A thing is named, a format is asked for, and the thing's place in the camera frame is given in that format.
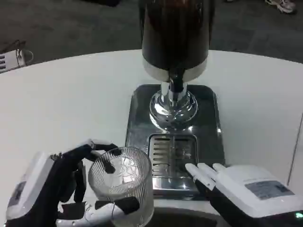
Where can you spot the clear ribbed glass cup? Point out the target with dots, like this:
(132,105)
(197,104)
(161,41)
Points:
(127,182)

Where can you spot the black drink dispenser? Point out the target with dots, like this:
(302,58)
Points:
(175,40)

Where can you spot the black dispenser tap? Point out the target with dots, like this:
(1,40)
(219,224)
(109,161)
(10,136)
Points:
(177,83)

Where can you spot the steel drip tray with grid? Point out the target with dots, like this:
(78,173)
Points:
(208,132)

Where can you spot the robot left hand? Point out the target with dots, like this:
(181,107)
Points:
(40,189)

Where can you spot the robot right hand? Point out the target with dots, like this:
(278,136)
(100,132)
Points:
(246,196)

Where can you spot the person's shoe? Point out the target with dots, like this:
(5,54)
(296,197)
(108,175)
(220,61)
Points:
(281,5)

